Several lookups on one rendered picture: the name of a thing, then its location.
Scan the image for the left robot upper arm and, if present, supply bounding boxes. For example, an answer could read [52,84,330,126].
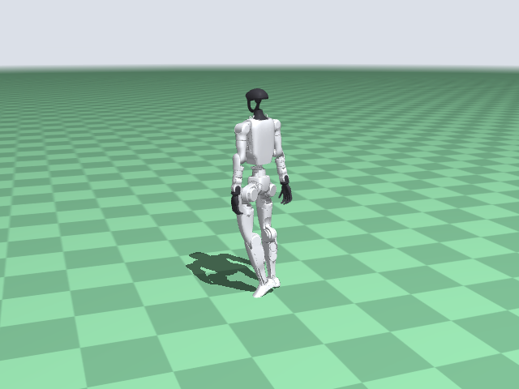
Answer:
[234,122,251,164]

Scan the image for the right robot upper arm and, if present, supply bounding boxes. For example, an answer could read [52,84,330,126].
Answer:
[273,119,283,157]

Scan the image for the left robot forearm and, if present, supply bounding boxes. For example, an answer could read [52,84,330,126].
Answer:
[231,154,244,192]

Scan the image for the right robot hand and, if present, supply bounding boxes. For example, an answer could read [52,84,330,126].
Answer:
[278,175,292,204]

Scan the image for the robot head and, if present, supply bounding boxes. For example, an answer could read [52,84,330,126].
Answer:
[246,88,268,120]

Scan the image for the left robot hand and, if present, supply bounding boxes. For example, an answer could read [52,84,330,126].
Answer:
[231,186,243,215]

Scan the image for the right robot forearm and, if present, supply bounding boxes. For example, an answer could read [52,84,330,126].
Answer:
[275,150,289,182]

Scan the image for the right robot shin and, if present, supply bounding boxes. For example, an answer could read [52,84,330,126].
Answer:
[262,229,277,279]

